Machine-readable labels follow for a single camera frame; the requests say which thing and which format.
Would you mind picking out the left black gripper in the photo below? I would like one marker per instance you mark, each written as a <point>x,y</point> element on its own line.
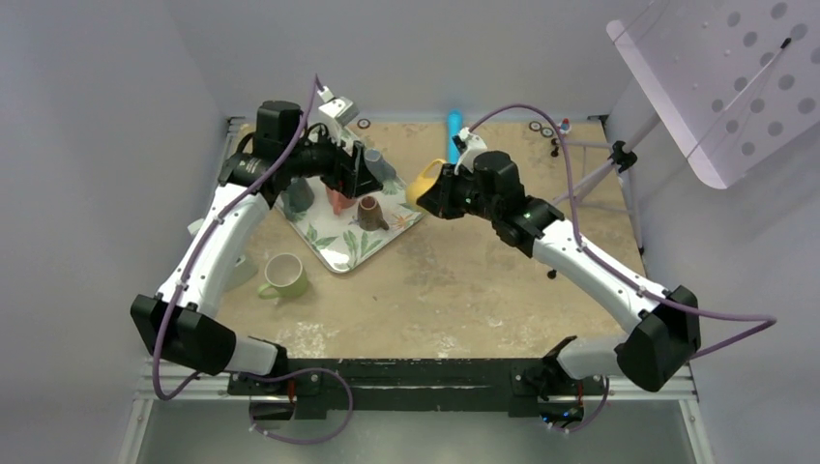
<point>349,175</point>

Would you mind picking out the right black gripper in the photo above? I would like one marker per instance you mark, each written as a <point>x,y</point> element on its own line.
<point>438,201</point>

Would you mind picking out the yellow mug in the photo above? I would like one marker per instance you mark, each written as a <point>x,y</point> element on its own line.
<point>423,183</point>

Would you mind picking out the pink mug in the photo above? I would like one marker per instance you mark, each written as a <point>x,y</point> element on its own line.
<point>338,201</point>

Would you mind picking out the brown small mug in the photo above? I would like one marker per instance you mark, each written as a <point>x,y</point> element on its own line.
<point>370,216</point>

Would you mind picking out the light green mug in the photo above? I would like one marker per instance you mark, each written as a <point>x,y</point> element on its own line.
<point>285,278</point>

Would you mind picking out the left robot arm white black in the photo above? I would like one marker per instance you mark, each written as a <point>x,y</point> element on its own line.
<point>178,323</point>

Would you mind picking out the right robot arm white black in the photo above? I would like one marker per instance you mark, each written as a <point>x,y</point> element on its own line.
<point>659,337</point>

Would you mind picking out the blue grey textured mug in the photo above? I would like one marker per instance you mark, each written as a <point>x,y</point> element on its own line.
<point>378,166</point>

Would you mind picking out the dark grey mug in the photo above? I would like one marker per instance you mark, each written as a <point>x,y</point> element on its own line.
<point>297,198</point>

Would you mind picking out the leaf pattern serving tray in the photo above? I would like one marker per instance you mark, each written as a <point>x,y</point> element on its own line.
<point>339,242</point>

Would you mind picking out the blue cylinder tube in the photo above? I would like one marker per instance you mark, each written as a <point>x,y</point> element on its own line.
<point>454,123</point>

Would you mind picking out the white tripod stand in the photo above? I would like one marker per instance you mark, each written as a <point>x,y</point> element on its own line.
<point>620,162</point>

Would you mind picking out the perforated translucent panel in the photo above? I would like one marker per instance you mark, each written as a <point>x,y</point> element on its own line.
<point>732,81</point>

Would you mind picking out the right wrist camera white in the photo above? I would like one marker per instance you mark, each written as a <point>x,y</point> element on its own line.
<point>469,146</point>

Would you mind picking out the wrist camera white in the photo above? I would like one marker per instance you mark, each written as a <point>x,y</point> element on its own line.
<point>469,146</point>
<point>335,113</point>

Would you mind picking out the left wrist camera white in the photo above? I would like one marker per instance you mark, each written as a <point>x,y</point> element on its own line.
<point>335,113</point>

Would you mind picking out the black ring markers right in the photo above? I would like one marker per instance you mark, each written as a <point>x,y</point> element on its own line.
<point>543,130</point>

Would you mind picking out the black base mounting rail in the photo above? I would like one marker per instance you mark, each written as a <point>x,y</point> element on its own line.
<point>517,387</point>

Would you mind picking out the aluminium frame rail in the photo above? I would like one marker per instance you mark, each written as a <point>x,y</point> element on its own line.
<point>624,424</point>

